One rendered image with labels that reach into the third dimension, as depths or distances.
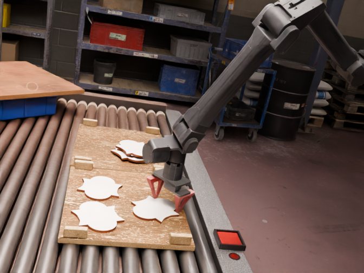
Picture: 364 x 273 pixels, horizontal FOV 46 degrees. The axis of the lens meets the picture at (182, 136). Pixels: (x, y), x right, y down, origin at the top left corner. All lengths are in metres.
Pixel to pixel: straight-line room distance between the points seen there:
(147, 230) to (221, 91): 0.42
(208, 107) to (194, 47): 4.62
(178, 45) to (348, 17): 2.86
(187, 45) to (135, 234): 4.67
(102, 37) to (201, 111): 4.45
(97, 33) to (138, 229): 4.47
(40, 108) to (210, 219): 0.94
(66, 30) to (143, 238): 5.19
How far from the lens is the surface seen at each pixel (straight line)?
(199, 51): 5.76
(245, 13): 6.52
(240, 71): 1.08
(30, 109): 1.91
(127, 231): 1.17
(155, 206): 1.29
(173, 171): 1.23
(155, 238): 1.16
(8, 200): 1.31
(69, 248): 1.12
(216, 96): 1.10
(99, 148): 1.64
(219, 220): 1.34
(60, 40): 6.20
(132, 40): 5.55
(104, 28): 5.50
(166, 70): 5.73
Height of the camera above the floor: 1.57
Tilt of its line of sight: 20 degrees down
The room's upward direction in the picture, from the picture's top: 11 degrees clockwise
